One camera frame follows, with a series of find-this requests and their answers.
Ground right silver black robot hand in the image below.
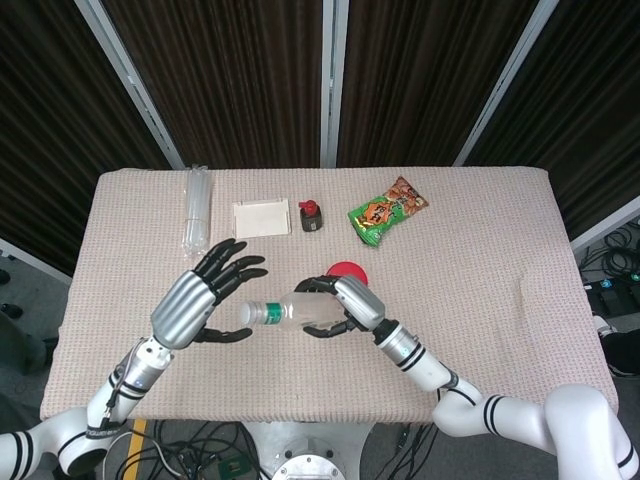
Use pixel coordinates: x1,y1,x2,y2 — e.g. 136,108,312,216
293,273,387,339

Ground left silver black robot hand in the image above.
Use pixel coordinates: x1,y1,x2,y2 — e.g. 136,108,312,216
150,238,269,350

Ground clear plastic water bottle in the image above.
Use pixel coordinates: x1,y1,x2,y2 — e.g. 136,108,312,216
252,290,351,333

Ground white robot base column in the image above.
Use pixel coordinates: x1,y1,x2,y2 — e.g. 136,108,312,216
243,422,382,480

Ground small black red-capped bottle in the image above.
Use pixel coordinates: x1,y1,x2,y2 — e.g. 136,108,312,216
298,199,325,235

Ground red plastic disc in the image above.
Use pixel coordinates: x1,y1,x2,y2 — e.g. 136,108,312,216
325,261,371,287

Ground beige woven tablecloth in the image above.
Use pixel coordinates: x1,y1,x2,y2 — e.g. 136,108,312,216
39,166,622,424

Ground green snack bag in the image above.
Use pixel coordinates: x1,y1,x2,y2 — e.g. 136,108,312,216
347,175,430,250

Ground clear plastic tube bundle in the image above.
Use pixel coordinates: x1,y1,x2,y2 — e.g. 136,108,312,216
180,164,216,259

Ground white plastic tray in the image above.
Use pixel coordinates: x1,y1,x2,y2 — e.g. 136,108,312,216
232,196,294,240

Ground dark brown partition panel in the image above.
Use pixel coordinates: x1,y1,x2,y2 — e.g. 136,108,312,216
0,0,174,277
336,0,539,169
102,0,327,171
464,0,640,242

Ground black power strip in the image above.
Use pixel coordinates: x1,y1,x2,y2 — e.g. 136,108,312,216
582,277,640,321

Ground black and white shoe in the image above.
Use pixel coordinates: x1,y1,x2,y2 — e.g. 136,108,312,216
593,313,640,378

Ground black floor cable tangle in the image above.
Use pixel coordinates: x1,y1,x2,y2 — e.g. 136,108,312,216
102,418,261,480

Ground grey partition frame post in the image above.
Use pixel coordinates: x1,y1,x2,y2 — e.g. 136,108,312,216
321,0,350,169
452,0,559,168
74,0,189,172

